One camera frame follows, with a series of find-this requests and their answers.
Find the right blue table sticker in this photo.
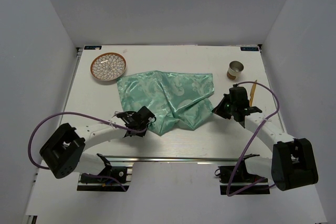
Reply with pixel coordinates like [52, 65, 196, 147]
[240, 47, 259, 51]

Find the metal cup with paper sleeve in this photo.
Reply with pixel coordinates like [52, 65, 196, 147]
[227, 61, 244, 80]

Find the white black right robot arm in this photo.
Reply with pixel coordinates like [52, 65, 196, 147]
[212, 83, 319, 197]

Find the left blue table sticker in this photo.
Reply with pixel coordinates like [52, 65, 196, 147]
[83, 45, 102, 50]

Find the green satin placemat cloth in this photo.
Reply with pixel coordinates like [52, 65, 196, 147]
[117, 70, 215, 136]

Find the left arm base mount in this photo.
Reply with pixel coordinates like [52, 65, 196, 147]
[77, 163, 133, 193]

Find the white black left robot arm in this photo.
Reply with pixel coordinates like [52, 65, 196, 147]
[39, 106, 156, 182]

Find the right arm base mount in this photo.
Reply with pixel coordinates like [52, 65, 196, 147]
[214, 165, 270, 195]

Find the floral patterned ceramic plate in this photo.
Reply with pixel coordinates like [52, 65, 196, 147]
[90, 52, 127, 81]

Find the blue table sticker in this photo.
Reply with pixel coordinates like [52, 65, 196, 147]
[240, 47, 259, 51]
[83, 45, 102, 50]

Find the gold knife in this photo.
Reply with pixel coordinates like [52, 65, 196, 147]
[249, 80, 257, 106]

